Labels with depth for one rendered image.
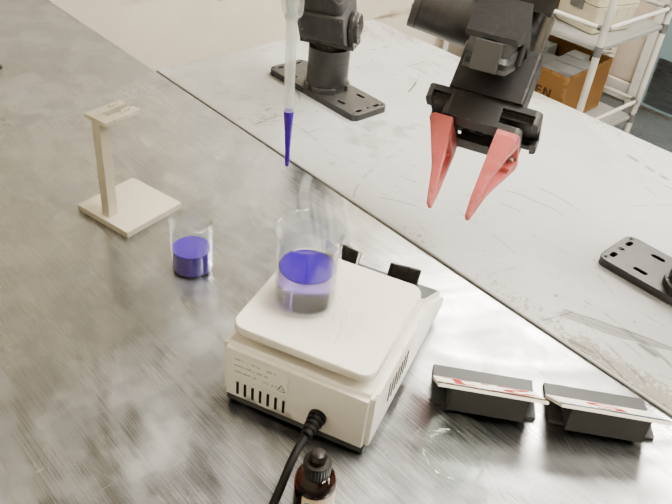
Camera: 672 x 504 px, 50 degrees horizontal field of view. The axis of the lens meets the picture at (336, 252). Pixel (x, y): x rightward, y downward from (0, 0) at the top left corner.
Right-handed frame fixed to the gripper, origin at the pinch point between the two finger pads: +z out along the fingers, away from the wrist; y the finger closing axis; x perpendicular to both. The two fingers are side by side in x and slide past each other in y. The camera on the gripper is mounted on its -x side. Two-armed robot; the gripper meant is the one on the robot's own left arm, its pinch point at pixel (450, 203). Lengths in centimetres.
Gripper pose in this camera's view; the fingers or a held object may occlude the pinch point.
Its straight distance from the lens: 65.3
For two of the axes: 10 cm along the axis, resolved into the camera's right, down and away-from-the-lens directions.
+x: 2.0, 2.6, 9.4
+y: 9.0, 3.2, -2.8
